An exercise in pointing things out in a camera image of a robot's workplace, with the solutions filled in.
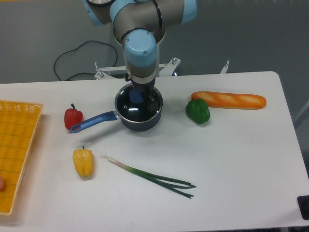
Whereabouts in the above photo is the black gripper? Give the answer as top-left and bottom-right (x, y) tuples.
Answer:
(130, 80), (159, 112)

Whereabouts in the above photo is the glass lid with blue knob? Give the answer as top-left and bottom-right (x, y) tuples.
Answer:
(115, 84), (163, 123)

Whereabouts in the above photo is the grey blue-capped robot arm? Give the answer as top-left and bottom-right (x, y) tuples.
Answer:
(84, 0), (197, 112)

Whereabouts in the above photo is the dark blue saucepan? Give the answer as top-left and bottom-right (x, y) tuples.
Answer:
(69, 82), (164, 134)

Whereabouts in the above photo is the green bell pepper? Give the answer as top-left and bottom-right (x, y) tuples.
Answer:
(185, 99), (211, 125)

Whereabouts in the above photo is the orange baguette loaf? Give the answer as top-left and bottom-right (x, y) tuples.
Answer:
(190, 91), (267, 110)

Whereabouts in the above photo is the red bell pepper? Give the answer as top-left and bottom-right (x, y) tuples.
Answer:
(64, 103), (83, 130)

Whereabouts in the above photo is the green spring onion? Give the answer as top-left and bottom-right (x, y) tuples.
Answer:
(99, 154), (196, 199)

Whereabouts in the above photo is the yellow bell pepper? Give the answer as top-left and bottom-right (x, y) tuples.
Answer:
(72, 146), (95, 179)

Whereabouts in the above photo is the yellow woven basket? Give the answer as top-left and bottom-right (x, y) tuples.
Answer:
(0, 100), (43, 216)

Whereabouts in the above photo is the black device at table edge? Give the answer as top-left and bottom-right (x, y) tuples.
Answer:
(297, 195), (309, 220)

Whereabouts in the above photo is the white pedestal base frame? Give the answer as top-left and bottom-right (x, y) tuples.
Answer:
(94, 57), (230, 80)

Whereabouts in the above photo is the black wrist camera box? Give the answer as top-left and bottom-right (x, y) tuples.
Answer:
(124, 73), (131, 82)

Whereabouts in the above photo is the black floor cable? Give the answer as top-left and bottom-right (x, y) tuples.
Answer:
(53, 40), (118, 82)

